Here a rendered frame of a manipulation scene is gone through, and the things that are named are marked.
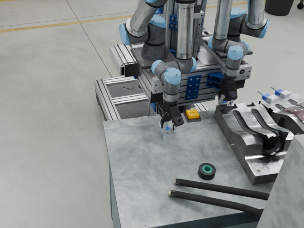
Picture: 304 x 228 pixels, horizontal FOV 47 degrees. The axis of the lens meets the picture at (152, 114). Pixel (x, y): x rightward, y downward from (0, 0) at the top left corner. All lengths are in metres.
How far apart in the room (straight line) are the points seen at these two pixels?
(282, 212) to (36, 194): 1.96
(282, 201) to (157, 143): 0.92
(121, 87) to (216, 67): 1.27
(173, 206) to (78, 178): 1.31
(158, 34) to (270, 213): 1.18
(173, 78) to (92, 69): 2.43
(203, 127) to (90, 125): 1.45
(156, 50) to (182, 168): 0.69
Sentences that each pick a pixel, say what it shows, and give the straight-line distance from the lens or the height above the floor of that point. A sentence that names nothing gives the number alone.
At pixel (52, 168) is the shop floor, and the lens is 2.81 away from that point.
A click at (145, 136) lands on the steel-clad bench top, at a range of 1.82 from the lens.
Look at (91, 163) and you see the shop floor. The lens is 2.80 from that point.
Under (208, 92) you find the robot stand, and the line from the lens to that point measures 2.29.
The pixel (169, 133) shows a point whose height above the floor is 0.85.
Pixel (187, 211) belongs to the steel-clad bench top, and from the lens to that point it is 1.52.
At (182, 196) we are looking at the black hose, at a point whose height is 0.83.
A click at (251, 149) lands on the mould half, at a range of 1.70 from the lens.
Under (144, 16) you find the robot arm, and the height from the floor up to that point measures 1.37.
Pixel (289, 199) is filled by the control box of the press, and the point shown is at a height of 1.31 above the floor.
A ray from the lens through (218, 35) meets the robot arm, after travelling 1.94.
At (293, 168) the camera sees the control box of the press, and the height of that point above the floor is 1.39.
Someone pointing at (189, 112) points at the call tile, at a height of 0.84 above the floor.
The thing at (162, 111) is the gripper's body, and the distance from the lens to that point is 1.71.
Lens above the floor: 2.02
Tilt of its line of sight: 38 degrees down
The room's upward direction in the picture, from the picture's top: 4 degrees clockwise
